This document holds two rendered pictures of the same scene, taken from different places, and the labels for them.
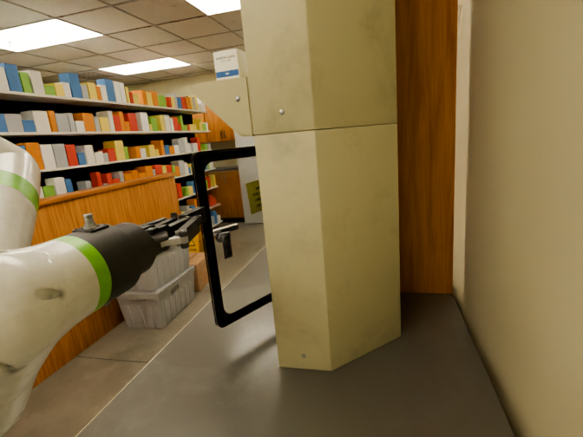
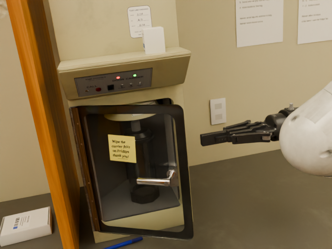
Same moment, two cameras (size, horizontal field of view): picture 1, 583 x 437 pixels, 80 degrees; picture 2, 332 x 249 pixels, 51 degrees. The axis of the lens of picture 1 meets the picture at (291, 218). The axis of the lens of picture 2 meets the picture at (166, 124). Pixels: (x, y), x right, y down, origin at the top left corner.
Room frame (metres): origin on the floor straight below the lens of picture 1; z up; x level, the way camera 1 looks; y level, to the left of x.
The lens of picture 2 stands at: (1.12, 0.91, 1.63)
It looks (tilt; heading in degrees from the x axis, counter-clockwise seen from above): 19 degrees down; 244
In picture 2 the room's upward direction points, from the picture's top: 6 degrees counter-clockwise
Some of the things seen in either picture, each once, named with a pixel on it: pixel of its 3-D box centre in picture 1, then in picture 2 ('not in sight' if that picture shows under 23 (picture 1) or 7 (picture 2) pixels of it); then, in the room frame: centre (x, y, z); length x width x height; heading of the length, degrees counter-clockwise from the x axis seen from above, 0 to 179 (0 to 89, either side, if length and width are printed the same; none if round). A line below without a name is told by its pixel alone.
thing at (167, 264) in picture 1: (153, 259); not in sight; (2.83, 1.20, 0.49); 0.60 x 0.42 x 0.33; 165
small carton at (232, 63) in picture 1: (232, 69); (153, 40); (0.73, 0.09, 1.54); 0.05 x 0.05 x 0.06; 70
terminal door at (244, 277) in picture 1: (257, 229); (134, 175); (0.83, 0.09, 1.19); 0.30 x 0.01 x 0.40; 137
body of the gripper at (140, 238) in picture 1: (137, 245); (267, 128); (0.48, 0.22, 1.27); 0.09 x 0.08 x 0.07; 165
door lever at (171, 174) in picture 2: not in sight; (156, 178); (0.80, 0.16, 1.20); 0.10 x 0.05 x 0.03; 137
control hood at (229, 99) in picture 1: (251, 114); (126, 75); (0.81, 0.07, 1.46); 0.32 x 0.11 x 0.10; 165
